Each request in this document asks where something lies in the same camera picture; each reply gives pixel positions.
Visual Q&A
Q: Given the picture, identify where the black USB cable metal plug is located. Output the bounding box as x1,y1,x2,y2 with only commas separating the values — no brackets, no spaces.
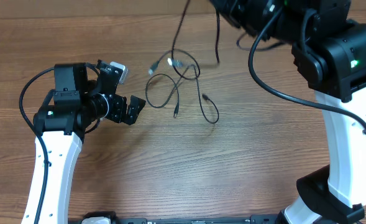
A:
145,12,221,121

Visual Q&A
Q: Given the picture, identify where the black USB cable blue plug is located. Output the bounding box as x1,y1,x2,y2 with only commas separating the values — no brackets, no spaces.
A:
165,0,220,124

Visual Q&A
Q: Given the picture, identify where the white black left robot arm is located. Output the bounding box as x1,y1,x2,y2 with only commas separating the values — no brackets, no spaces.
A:
19,60,145,223

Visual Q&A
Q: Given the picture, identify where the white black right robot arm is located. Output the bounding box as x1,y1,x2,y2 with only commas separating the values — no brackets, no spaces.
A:
213,0,366,223

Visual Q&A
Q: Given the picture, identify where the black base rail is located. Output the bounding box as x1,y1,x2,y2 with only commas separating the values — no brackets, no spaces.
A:
67,211,280,224

